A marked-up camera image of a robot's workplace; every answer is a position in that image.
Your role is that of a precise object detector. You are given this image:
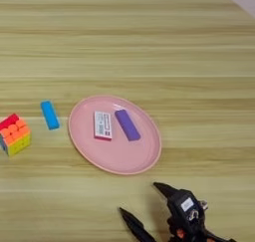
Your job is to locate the small black box white label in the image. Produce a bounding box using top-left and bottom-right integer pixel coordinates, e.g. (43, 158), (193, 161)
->
(166, 188), (207, 230)

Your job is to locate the purple rectangular block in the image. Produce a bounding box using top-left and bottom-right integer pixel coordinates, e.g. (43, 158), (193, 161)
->
(114, 109), (141, 142)

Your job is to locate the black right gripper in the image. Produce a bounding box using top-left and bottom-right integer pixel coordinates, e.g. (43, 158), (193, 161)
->
(119, 181), (237, 242)

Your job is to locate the white red eraser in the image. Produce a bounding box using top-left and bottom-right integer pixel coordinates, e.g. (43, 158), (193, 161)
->
(93, 110), (114, 141)

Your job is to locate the pink round plate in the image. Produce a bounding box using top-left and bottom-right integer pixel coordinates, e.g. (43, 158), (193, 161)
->
(67, 94), (163, 176)

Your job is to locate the blue rectangular block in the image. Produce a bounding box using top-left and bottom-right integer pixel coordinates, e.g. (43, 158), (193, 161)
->
(40, 100), (61, 131)

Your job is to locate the multicoloured puzzle cube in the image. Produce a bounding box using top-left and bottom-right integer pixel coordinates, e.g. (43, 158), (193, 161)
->
(0, 113), (33, 157)

